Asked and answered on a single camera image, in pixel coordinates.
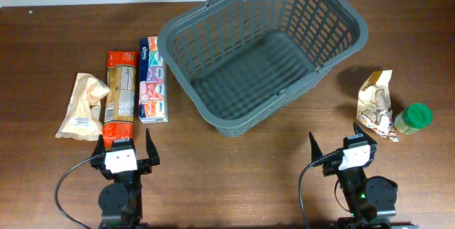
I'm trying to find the green lid spice jar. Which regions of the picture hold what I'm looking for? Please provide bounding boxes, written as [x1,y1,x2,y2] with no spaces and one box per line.
[394,103,433,134]

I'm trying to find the grey plastic shopping basket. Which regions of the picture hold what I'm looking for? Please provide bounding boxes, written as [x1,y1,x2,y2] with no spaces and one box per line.
[157,0,368,137]

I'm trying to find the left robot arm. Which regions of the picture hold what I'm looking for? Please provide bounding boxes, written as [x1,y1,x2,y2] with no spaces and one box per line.
[90,130,160,228]

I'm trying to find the tan brown snack pouch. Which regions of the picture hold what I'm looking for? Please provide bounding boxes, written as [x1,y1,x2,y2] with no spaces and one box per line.
[356,70,399,142]

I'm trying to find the multicolour tissue pack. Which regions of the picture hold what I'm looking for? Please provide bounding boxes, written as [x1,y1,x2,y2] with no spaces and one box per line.
[139,36,168,124]

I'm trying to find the pale orange bag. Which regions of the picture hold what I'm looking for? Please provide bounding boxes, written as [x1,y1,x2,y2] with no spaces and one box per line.
[55,73,109,142]

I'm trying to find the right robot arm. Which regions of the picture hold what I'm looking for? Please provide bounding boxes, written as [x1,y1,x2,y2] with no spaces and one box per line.
[309,123,398,229]

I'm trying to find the orange pasta package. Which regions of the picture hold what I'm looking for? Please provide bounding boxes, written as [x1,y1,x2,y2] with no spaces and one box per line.
[102,51,139,149]

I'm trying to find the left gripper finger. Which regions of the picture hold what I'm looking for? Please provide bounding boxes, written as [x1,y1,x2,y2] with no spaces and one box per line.
[146,128,159,161]
[95,135,106,155]

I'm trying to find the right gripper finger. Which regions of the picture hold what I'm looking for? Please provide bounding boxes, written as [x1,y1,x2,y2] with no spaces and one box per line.
[309,132,323,165]
[353,122,373,140]

